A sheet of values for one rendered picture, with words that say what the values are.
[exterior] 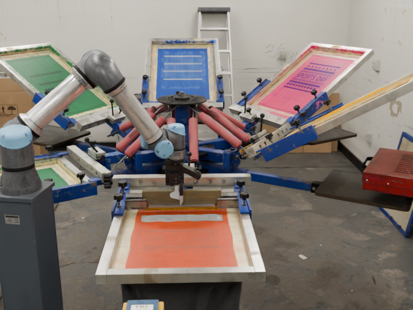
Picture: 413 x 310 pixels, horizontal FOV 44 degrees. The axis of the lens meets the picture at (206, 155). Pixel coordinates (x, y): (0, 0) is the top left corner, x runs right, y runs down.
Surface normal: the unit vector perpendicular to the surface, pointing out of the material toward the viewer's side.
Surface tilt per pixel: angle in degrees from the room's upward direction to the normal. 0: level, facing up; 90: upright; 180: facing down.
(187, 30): 90
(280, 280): 0
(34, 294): 90
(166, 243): 0
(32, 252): 90
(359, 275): 0
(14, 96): 89
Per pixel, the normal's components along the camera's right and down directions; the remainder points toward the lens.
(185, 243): 0.00, -0.95
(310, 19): 0.04, 0.30
